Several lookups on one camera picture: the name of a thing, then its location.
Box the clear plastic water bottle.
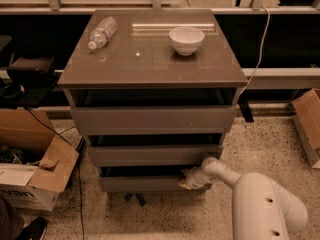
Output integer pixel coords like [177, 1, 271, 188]
[88, 17, 118, 50]

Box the black shoe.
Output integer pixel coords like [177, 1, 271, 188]
[16, 217, 47, 240]

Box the white cable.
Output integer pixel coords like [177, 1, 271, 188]
[239, 6, 272, 97]

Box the black cable on floor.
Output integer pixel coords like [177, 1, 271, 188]
[24, 107, 87, 240]

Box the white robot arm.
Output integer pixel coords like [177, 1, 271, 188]
[179, 157, 308, 240]

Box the black chair left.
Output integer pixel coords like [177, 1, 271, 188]
[0, 53, 57, 109]

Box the blue tape cross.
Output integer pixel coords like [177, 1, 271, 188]
[124, 192, 148, 208]

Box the grey drawer cabinet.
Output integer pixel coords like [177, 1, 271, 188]
[57, 7, 249, 195]

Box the white ceramic bowl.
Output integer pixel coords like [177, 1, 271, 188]
[169, 26, 205, 56]

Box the grey top drawer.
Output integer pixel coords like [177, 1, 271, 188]
[70, 105, 238, 136]

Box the cardboard box right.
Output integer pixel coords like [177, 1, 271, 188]
[293, 88, 320, 169]

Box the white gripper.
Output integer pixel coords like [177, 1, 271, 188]
[178, 167, 208, 190]

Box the grey middle drawer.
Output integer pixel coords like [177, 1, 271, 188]
[87, 145, 223, 167]

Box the open cardboard box left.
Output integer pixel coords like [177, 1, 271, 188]
[0, 109, 78, 211]

